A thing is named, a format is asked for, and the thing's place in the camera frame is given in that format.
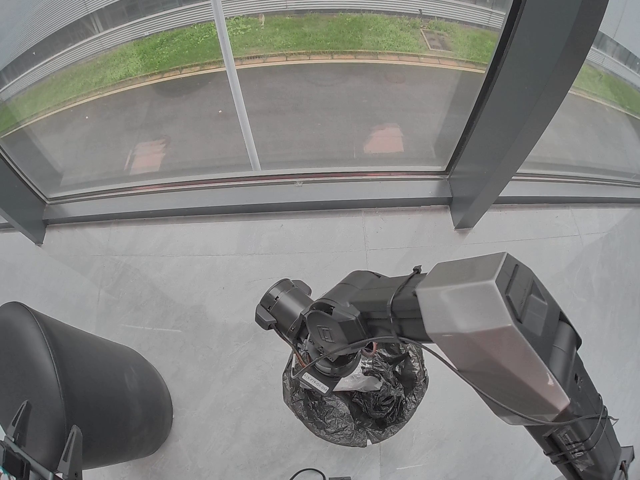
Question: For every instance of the window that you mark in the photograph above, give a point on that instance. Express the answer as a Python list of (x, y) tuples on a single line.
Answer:
[(350, 118)]

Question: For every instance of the clear printed wrapper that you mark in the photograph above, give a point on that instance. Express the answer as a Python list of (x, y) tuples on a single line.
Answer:
[(362, 383)]

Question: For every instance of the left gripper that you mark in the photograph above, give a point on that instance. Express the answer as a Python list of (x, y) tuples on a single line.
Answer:
[(42, 470)]

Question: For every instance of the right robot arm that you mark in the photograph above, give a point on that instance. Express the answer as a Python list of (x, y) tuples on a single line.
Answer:
[(475, 328)]

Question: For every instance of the black plastic bag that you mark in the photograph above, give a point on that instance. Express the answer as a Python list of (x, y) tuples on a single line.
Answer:
[(320, 418)]

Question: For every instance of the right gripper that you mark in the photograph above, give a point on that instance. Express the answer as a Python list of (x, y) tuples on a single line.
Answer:
[(325, 375)]

